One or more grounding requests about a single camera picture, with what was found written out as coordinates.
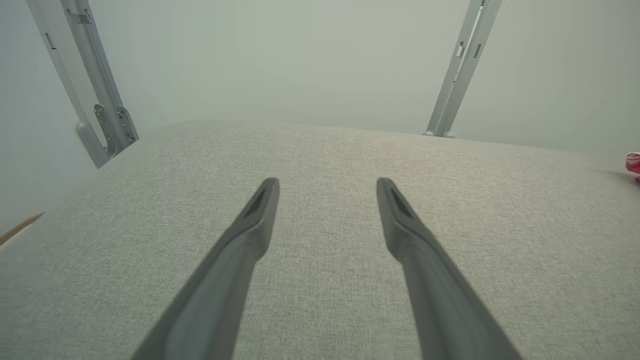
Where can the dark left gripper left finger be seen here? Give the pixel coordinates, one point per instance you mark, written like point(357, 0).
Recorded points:
point(225, 280)

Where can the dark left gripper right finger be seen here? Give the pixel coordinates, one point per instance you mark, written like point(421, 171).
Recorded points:
point(435, 290)

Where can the red shorts with white stripe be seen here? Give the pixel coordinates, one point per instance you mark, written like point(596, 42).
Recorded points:
point(634, 165)

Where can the grey fabric ironing surface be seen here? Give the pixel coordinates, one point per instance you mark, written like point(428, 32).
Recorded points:
point(325, 150)

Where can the cream plastic laundry basket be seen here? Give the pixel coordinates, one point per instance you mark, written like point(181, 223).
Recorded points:
point(20, 227)

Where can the grey metal stand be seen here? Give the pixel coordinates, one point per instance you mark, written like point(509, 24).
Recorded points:
point(97, 85)

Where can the grey partition post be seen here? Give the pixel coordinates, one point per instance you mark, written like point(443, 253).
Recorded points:
point(462, 65)

